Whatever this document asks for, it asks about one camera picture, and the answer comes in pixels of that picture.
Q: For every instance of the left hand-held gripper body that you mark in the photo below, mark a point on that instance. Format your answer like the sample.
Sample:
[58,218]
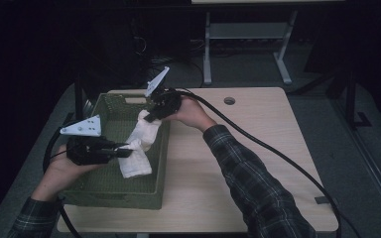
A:
[86,150]

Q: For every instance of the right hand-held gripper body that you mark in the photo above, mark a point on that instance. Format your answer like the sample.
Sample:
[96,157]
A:
[167,100]

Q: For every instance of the white cloth with brown print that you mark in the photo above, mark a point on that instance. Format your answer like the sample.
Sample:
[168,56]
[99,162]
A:
[139,155]

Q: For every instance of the green woven basket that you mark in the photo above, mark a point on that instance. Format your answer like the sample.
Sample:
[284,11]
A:
[112,185]

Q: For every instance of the person's right hand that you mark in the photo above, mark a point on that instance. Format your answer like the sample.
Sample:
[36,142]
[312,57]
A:
[193,114]

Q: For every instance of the person's left hand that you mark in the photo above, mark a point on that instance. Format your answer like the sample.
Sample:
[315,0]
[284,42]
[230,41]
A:
[61,178]

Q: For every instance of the black metal stand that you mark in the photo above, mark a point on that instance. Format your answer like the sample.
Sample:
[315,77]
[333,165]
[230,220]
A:
[351,99]
[78,99]

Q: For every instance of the grey metal desk frame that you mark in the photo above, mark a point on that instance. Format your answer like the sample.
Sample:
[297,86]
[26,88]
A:
[248,30]

